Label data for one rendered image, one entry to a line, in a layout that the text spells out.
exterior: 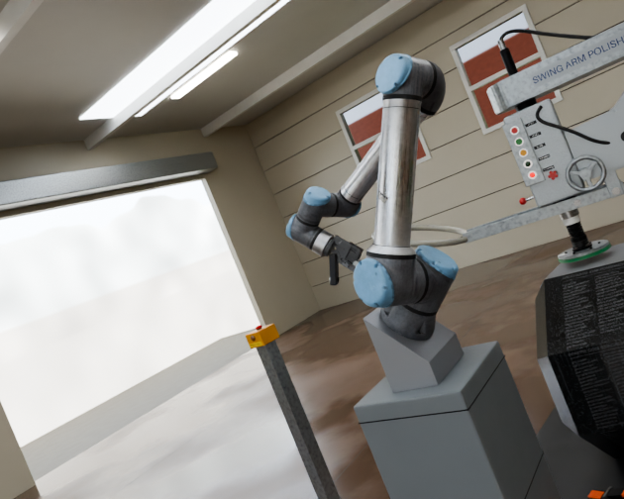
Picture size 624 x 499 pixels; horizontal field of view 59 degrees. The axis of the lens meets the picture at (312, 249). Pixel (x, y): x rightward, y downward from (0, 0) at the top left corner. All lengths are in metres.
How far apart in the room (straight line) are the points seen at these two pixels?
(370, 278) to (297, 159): 9.02
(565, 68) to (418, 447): 1.60
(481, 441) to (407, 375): 0.29
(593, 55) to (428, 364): 1.44
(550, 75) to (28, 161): 6.94
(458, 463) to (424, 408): 0.19
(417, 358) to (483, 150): 7.39
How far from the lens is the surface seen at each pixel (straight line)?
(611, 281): 2.49
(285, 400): 2.96
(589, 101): 8.68
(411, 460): 1.90
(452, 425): 1.76
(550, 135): 2.55
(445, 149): 9.21
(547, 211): 2.62
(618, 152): 2.56
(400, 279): 1.63
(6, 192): 7.63
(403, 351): 1.80
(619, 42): 2.57
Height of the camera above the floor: 1.43
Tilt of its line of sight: 1 degrees down
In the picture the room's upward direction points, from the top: 22 degrees counter-clockwise
